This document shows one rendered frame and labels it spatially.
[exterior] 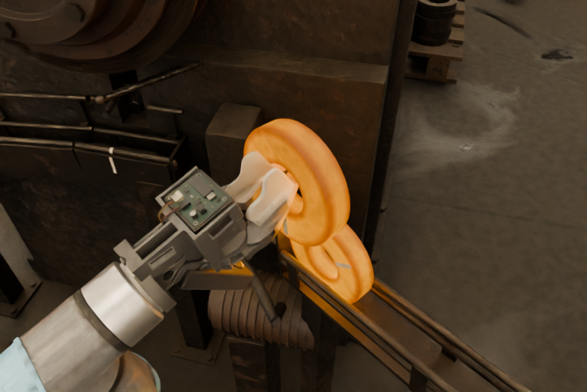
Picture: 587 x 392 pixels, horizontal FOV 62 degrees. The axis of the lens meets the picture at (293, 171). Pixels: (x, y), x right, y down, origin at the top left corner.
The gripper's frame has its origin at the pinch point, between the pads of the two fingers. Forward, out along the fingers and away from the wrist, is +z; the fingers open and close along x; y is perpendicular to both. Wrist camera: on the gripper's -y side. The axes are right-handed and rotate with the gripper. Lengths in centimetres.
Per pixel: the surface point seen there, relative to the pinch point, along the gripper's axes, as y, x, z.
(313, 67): -10.9, 21.2, 21.1
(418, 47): -117, 89, 134
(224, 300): -38.1, 14.7, -14.0
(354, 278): -19.9, -6.5, 0.4
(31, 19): 11.9, 37.8, -10.0
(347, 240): -16.2, -3.4, 2.9
